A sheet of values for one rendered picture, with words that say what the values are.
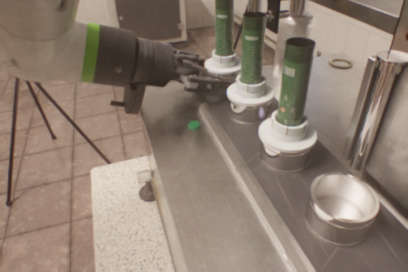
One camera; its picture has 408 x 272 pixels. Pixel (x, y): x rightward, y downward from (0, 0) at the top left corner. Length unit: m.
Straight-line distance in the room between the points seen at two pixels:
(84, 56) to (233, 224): 0.30
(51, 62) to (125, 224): 0.40
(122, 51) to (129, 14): 2.83
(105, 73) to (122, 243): 0.37
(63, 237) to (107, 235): 1.05
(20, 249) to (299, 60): 1.66
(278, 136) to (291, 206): 0.08
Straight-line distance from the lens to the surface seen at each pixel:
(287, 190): 0.39
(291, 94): 0.36
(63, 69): 0.48
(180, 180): 0.41
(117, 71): 0.47
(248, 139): 0.45
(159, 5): 3.33
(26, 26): 0.41
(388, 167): 0.37
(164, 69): 0.50
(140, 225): 0.72
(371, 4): 0.41
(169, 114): 0.53
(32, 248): 1.79
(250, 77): 0.46
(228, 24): 0.53
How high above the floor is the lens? 1.31
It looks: 34 degrees down
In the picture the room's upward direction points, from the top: 2 degrees counter-clockwise
